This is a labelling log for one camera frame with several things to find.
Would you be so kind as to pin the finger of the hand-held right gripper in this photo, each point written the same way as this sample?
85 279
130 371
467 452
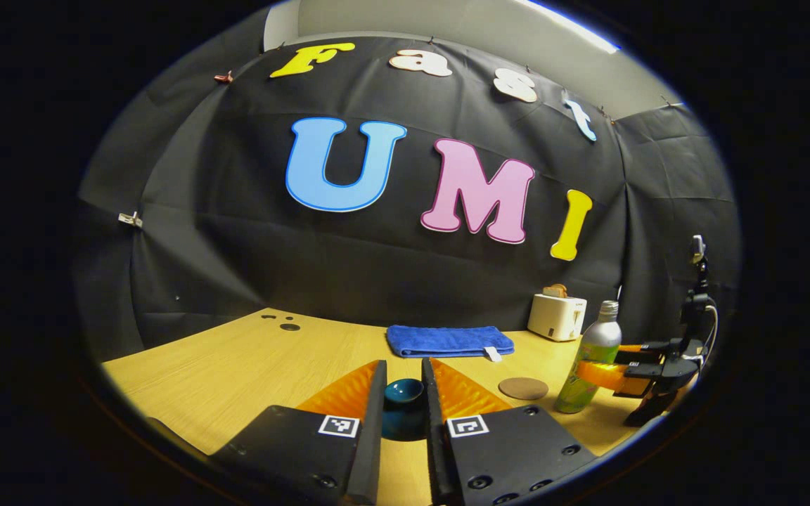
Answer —
640 348
605 374

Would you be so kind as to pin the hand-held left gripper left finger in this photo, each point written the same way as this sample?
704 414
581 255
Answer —
370 457

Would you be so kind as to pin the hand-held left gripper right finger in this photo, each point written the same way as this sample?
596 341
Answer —
436 464

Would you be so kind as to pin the silver green-label water bottle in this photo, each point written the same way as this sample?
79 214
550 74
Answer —
591 344

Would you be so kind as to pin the round brown coaster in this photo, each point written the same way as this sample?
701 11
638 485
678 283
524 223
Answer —
523 388

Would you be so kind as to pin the cream toaster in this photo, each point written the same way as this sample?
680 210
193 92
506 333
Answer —
556 316

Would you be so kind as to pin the bread slice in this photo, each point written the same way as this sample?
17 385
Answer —
555 289

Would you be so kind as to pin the blue folded towel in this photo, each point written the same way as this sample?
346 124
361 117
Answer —
447 341

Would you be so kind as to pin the black backdrop cloth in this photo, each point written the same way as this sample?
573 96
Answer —
306 267

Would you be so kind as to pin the white clip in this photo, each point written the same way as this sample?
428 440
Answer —
131 220

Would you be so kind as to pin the red clip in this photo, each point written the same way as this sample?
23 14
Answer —
223 77

